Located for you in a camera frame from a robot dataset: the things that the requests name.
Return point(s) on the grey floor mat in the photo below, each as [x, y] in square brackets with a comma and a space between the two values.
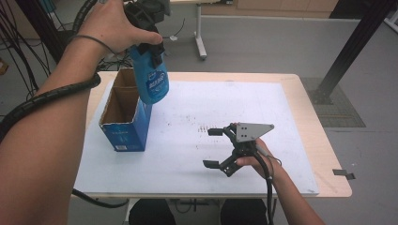
[341, 109]

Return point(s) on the black slanted metal post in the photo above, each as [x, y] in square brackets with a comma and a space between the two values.
[40, 28]

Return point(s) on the black tape strip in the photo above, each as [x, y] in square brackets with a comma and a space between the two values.
[341, 172]

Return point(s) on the blue cardboard box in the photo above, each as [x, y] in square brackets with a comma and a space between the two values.
[125, 137]

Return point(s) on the white plug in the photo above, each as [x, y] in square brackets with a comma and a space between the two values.
[173, 38]

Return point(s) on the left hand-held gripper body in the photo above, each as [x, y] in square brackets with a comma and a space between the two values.
[147, 12]

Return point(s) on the person's leg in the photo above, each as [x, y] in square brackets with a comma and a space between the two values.
[244, 212]
[151, 212]

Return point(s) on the person's right leg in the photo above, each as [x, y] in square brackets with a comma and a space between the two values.
[244, 212]

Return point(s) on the person's left leg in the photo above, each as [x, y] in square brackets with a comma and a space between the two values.
[151, 212]

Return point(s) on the person's left hand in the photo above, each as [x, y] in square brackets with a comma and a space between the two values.
[112, 25]

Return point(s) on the light wooden table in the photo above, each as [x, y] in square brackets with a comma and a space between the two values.
[219, 76]

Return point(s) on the white table mat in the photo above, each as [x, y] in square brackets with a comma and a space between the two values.
[203, 175]

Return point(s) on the person's right hand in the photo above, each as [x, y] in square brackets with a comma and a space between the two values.
[263, 161]

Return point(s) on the white desk with legs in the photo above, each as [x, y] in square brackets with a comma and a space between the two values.
[200, 37]

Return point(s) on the blue bottle with white cap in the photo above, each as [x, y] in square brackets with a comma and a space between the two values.
[153, 84]

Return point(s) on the black metal post with base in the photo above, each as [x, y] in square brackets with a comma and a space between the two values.
[353, 47]

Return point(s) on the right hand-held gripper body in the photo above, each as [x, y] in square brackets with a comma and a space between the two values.
[250, 132]

